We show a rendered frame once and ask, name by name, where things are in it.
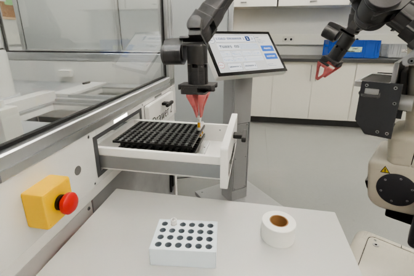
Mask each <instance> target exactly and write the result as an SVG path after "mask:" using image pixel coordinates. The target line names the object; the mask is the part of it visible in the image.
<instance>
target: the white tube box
mask: <svg viewBox="0 0 414 276"><path fill-rule="evenodd" d="M149 256H150V265H155V266H177V267H199V268H211V269H214V268H215V269H216V257H217V222H216V221H190V220H177V225H176V226H172V225H171V220H170V219H160V220H159V222H158V225H157V227H156V231H155V233H154V236H153V239H152V242H151V244H150V247H149Z"/></svg>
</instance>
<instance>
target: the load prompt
mask: <svg viewBox="0 0 414 276"><path fill-rule="evenodd" d="M213 37H214V40H215V42H216V43H225V42H256V40H255V38H254V36H253V35H214V36H213Z"/></svg>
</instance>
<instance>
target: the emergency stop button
mask: <svg viewBox="0 0 414 276"><path fill-rule="evenodd" d="M77 206H78V196H77V194H76V193H75V192H68V193H66V194H65V195H64V196H63V197H62V198H61V200H60V202H59V208H60V212H61V213H62V214H66V215H69V214H71V213H72V212H73V211H74V210H75V209H76V208H77Z"/></svg>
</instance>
